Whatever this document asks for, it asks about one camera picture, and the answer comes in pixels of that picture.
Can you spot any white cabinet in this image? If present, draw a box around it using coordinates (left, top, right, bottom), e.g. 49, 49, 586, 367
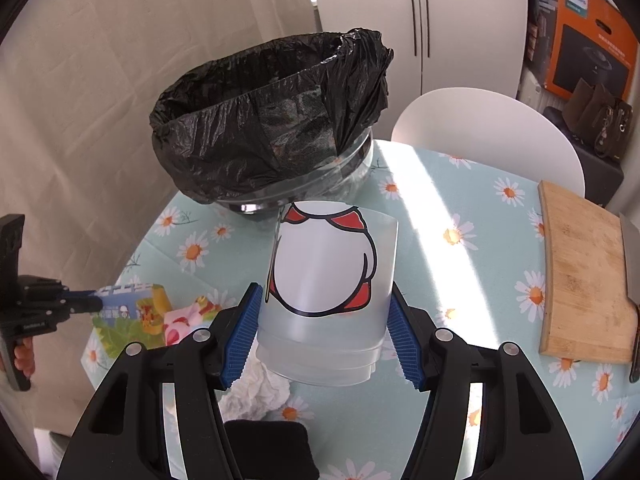
309, 0, 532, 147

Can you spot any brown handbag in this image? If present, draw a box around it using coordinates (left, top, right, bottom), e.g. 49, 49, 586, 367
564, 77, 634, 162

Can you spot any pink cartoon packet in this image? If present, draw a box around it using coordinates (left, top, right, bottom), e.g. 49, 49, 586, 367
164, 296, 223, 347

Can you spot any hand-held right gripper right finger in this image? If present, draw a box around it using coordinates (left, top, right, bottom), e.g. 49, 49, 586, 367
386, 281, 587, 480

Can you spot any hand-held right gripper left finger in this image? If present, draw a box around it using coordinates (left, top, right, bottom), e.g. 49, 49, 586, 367
56, 281, 265, 480

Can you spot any person's left hand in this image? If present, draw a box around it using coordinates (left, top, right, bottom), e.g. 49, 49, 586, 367
13, 336, 37, 379

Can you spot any clear cartoon print plastic cup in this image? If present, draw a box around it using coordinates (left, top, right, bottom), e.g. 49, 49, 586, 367
255, 200, 401, 387

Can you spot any long crumpled white tissue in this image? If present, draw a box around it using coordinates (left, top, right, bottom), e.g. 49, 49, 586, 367
220, 359, 292, 422

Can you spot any blue green snack packet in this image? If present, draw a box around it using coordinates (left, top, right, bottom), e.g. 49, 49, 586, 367
93, 283, 174, 358

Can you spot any white chair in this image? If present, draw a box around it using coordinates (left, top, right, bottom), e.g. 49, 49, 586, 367
390, 87, 586, 200

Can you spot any wooden cutting board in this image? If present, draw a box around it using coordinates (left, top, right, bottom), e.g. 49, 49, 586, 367
536, 180, 640, 366

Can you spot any orange black cardboard box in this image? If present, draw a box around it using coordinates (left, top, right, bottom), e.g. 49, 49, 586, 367
541, 0, 640, 107

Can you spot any beige curtain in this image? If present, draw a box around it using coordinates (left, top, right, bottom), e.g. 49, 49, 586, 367
0, 0, 323, 431

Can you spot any black trash bag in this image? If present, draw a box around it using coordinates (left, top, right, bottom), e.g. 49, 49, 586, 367
149, 29, 394, 206

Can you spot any cleaver with black handle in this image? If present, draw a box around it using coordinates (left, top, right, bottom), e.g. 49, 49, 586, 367
619, 212, 640, 384

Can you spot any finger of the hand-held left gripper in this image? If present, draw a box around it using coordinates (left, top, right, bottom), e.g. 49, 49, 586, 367
63, 300, 109, 315
63, 287, 104, 302

